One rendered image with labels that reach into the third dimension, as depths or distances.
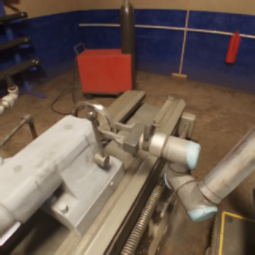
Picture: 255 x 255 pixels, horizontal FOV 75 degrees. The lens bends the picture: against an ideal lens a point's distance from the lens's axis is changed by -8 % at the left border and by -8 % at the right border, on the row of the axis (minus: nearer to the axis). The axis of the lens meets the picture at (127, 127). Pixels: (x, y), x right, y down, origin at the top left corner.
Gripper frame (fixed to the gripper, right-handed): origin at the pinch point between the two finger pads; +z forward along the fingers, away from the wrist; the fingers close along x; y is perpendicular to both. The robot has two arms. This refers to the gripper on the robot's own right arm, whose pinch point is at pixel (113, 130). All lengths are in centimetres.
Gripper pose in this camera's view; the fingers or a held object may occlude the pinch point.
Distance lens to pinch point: 72.8
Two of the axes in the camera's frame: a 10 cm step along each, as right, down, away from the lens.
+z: -8.8, -2.7, 3.9
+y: 0.3, 7.9, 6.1
